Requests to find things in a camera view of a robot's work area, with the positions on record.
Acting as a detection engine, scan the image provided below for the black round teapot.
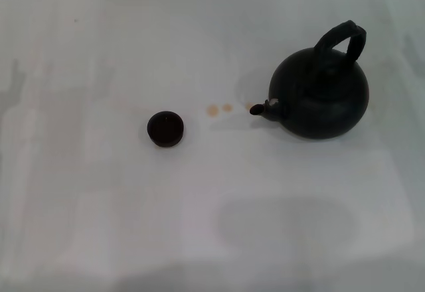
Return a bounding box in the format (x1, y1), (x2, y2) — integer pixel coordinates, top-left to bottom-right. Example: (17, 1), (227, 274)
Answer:
(249, 19), (371, 141)

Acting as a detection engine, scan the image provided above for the small dark teacup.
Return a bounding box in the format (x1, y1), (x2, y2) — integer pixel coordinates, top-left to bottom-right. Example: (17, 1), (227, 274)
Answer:
(147, 110), (185, 148)

